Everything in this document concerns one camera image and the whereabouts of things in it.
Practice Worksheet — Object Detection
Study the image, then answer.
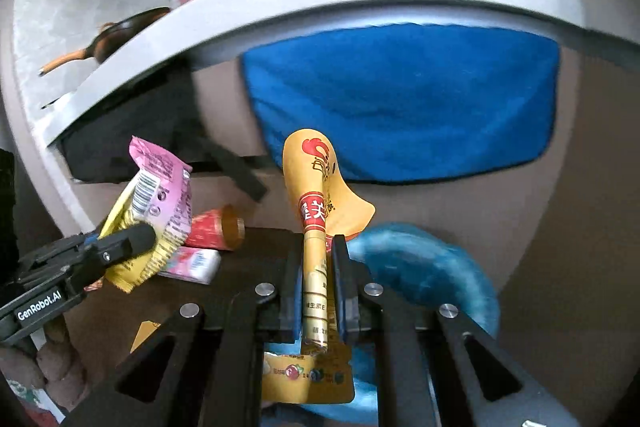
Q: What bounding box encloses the pink yellow snack wrapper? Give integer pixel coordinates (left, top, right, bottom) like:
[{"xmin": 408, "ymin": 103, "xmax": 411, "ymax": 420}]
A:
[{"xmin": 99, "ymin": 136, "xmax": 192, "ymax": 294}]

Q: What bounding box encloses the yellow gold snack wrapper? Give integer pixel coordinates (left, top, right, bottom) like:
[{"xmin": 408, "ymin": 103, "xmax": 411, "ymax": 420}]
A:
[{"xmin": 282, "ymin": 129, "xmax": 375, "ymax": 355}]

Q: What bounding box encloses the blue lined trash bin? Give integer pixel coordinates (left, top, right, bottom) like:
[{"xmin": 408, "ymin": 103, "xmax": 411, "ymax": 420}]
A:
[{"xmin": 262, "ymin": 223, "xmax": 500, "ymax": 426}]

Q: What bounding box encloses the white kitchen counter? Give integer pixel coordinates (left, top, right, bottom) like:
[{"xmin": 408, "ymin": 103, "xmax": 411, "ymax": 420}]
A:
[{"xmin": 1, "ymin": 0, "xmax": 639, "ymax": 234}]

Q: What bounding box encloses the cartoon tissue pack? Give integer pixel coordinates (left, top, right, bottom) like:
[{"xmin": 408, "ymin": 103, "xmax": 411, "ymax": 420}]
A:
[{"xmin": 158, "ymin": 246, "xmax": 221, "ymax": 285}]

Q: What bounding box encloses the yellow fruit snack packet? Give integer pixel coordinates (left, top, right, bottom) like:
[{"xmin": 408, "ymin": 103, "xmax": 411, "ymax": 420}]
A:
[{"xmin": 262, "ymin": 343, "xmax": 355, "ymax": 405}]

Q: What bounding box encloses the red paper cup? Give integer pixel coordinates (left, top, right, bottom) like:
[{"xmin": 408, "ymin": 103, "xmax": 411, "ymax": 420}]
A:
[{"xmin": 184, "ymin": 205, "xmax": 245, "ymax": 251}]

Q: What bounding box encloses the black bag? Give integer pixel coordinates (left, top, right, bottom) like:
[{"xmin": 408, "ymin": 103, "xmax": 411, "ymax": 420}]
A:
[{"xmin": 56, "ymin": 56, "xmax": 268, "ymax": 202}]

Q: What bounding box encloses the dark frying pan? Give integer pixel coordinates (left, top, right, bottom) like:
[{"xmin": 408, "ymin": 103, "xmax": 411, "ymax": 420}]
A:
[{"xmin": 38, "ymin": 6, "xmax": 171, "ymax": 76}]

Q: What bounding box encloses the blue cloth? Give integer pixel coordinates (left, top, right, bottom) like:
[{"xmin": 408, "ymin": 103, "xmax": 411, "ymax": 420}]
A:
[{"xmin": 240, "ymin": 24, "xmax": 561, "ymax": 184}]

